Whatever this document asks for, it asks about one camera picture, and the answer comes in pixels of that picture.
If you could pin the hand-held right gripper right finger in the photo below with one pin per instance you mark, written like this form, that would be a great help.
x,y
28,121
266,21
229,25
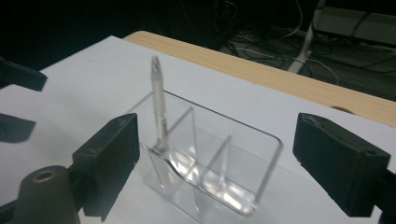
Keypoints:
x,y
339,165

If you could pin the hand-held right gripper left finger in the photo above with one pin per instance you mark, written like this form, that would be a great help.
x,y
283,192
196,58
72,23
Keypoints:
x,y
107,158

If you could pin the white metal stand leg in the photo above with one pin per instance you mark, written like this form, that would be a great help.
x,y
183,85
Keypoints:
x,y
306,40

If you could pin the grey box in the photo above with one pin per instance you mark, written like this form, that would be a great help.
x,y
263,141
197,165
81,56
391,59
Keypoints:
x,y
342,23

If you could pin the clear plastic pen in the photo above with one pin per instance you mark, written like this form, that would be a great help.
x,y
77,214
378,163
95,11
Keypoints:
x,y
158,102

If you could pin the clear acrylic divided organizer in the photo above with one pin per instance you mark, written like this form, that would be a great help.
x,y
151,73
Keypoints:
x,y
236,161

